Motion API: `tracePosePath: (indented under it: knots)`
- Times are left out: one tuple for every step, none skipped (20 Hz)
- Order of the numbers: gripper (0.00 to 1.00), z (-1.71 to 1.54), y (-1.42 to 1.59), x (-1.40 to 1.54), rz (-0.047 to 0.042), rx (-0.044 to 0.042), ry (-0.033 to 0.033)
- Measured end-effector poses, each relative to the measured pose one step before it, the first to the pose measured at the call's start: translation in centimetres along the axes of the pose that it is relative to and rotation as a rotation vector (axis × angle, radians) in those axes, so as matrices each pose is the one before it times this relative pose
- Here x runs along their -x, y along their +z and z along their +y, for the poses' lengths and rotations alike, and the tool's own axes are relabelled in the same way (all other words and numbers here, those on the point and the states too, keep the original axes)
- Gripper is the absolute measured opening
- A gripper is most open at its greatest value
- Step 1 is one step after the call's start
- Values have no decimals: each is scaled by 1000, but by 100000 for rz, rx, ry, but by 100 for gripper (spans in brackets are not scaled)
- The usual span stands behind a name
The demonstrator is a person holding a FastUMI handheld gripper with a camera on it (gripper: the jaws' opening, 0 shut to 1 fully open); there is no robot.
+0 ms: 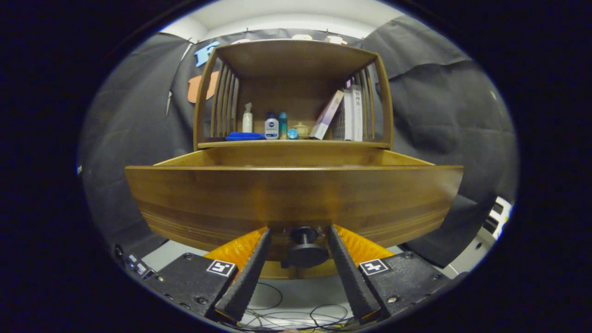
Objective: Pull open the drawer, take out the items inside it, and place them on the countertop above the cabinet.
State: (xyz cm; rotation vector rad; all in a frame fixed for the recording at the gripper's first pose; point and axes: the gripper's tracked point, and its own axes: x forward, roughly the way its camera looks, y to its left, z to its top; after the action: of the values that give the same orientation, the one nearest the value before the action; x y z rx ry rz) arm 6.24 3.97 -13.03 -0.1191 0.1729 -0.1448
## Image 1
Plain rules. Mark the white spray bottle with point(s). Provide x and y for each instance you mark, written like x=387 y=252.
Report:
x=247 y=121

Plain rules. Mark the wooden drawer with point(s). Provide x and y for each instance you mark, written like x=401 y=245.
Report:
x=231 y=194

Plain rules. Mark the slim teal bottle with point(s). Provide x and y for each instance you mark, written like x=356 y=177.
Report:
x=282 y=125

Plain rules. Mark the purple cover book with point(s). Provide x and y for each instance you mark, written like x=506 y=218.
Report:
x=327 y=115

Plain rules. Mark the white book patterned cover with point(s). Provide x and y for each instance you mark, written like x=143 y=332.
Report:
x=342 y=120

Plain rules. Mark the wooden cabinet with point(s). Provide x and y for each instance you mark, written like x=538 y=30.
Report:
x=296 y=60

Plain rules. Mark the blue white cosmetic tube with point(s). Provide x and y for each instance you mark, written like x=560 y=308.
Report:
x=292 y=133

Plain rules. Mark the black round drawer knob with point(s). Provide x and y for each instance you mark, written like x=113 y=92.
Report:
x=304 y=249

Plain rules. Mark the beige lidded tea cup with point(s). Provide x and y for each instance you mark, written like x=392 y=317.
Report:
x=303 y=130

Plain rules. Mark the black backdrop cloth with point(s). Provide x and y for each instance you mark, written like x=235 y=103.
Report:
x=129 y=115

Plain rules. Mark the white lotion bottle blue cap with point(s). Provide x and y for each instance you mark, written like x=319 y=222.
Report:
x=271 y=128

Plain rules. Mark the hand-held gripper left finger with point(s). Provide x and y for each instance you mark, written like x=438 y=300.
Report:
x=247 y=282

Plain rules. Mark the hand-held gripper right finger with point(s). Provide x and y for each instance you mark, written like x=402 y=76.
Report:
x=354 y=282

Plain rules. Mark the black device box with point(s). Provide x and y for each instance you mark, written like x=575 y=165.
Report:
x=134 y=266

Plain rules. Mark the blue folded cloth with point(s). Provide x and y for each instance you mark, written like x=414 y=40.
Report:
x=244 y=136

